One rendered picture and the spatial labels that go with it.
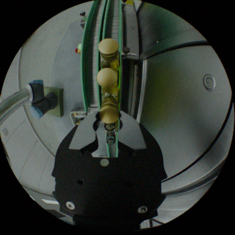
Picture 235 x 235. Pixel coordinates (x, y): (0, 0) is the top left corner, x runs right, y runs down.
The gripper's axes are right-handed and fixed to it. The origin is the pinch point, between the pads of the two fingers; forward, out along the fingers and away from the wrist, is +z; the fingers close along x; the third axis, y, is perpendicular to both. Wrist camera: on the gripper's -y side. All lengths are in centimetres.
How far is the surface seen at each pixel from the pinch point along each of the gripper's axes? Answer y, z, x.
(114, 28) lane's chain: -39.9, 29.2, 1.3
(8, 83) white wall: -103, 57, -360
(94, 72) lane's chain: -9.5, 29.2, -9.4
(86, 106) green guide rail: 7.0, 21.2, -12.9
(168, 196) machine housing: 13.4, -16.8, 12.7
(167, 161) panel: 8.6, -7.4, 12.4
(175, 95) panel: -4.0, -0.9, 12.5
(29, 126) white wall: 101, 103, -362
